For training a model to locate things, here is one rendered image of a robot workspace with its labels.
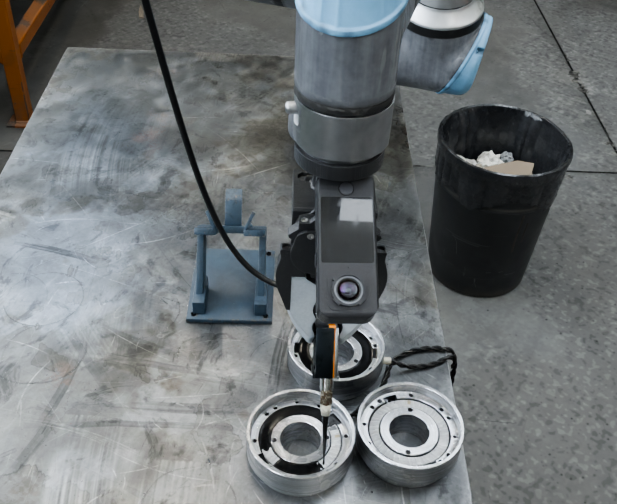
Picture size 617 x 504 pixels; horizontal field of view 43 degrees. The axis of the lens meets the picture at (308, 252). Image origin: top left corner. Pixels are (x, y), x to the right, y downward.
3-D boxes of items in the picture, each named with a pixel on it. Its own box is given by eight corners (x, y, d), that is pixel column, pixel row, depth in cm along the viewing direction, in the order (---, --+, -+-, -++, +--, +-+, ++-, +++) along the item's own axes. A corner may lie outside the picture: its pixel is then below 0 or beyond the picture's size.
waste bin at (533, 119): (546, 309, 212) (590, 179, 184) (422, 305, 211) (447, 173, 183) (520, 230, 238) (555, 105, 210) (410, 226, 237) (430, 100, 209)
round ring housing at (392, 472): (477, 474, 77) (485, 449, 75) (381, 508, 74) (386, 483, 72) (426, 395, 85) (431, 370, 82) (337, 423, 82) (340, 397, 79)
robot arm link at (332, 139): (399, 120, 56) (284, 116, 56) (392, 173, 59) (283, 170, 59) (390, 70, 62) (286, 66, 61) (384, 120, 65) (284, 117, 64)
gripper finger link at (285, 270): (322, 301, 71) (337, 227, 66) (322, 314, 70) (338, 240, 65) (271, 296, 71) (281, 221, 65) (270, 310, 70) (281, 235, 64)
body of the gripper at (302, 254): (370, 223, 73) (383, 110, 65) (376, 286, 67) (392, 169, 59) (287, 221, 73) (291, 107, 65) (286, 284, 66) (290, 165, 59)
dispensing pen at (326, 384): (309, 469, 72) (315, 288, 70) (307, 453, 76) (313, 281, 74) (333, 469, 72) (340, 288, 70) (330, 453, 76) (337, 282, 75)
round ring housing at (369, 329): (283, 402, 83) (283, 376, 81) (290, 330, 91) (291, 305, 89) (382, 409, 83) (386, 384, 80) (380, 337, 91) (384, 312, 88)
